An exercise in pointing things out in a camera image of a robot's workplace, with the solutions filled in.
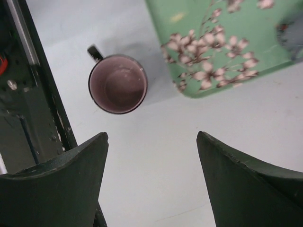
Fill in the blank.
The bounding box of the green floral serving tray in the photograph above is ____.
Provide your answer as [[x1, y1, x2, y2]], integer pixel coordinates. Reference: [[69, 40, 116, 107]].
[[146, 0, 303, 98]]

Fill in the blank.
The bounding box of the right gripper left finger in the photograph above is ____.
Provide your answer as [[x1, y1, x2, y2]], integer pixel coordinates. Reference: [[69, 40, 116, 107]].
[[0, 132, 108, 227]]

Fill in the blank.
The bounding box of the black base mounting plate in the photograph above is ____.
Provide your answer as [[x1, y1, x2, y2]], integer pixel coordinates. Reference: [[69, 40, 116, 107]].
[[0, 0, 77, 174]]

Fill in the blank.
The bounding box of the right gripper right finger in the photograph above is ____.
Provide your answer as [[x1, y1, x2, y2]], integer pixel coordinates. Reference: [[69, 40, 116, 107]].
[[196, 131, 303, 227]]

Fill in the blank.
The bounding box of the lilac mug black handle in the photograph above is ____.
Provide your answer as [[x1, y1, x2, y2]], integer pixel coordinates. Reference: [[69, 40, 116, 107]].
[[87, 45, 148, 115]]

